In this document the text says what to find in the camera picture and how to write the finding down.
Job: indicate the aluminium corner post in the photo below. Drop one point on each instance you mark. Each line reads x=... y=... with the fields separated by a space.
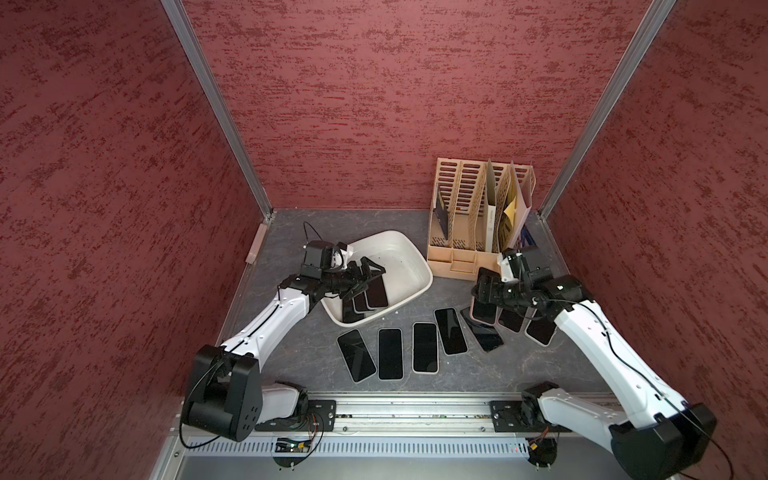
x=193 y=50
x=647 y=30

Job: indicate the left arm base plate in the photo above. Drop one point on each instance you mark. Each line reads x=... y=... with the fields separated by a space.
x=320 y=414

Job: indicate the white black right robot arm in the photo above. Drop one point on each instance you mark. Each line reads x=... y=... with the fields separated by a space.
x=656 y=434

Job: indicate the right aluminium corner post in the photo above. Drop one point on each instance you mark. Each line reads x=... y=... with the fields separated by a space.
x=647 y=30

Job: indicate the left aluminium corner post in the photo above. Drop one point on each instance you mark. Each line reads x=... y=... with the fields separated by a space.
x=193 y=50

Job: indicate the yellow paper envelope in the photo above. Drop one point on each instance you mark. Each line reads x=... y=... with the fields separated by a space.
x=508 y=217

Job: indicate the white plastic storage box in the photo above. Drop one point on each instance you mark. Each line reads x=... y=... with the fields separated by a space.
x=407 y=274

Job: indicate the beige file folder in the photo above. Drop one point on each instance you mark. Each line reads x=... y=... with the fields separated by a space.
x=490 y=207

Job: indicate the dark blue booklet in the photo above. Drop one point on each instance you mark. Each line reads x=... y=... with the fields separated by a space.
x=441 y=213

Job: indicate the aluminium front rail frame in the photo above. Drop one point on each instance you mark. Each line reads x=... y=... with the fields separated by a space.
x=391 y=436

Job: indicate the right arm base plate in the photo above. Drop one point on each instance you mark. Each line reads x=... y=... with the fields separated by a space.
x=507 y=417

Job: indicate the black phone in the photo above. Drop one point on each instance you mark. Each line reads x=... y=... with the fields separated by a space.
x=450 y=331
x=356 y=355
x=486 y=335

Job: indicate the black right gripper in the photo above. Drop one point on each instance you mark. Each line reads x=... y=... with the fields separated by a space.
x=488 y=290

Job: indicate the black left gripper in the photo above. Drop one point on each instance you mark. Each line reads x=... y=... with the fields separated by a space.
x=356 y=282

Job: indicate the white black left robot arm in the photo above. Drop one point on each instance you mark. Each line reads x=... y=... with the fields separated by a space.
x=226 y=394

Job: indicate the beige plastic desk organizer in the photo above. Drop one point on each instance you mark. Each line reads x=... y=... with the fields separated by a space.
x=462 y=186

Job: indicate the pink block at wall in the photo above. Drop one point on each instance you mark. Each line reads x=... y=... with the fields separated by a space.
x=257 y=243

